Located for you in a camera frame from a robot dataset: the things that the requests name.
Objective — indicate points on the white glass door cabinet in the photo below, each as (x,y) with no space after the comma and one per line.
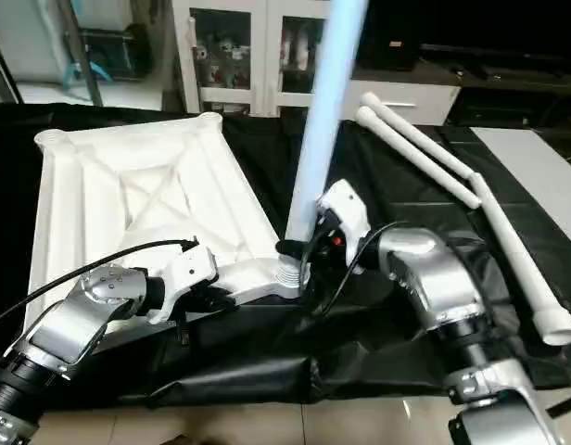
(239,56)

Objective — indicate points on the white plastic table leg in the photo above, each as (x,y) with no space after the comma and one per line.
(415,158)
(415,130)
(522,250)
(323,120)

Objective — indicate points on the white flat board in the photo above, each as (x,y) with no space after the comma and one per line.
(540,171)

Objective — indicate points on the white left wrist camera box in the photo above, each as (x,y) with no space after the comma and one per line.
(188,273)

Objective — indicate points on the black metal bench leg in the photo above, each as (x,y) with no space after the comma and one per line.
(564,405)

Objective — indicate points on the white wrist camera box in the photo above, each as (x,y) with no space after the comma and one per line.
(188,273)
(346,213)

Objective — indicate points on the black work mat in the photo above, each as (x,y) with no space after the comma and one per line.
(267,371)

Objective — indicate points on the white drawer unit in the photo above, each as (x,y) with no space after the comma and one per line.
(406,97)

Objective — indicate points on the teal plastic object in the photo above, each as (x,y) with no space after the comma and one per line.
(86,69)

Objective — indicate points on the grey metal pole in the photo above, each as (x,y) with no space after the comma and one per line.
(82,51)

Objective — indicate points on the white plastic table top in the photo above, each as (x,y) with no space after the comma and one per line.
(128,185)

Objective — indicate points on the black glossy screen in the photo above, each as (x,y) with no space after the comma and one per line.
(499,23)

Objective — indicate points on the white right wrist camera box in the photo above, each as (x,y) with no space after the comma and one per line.
(346,213)

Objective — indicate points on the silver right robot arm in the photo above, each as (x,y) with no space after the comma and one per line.
(429,278)

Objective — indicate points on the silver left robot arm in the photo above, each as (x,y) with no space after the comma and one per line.
(82,320)

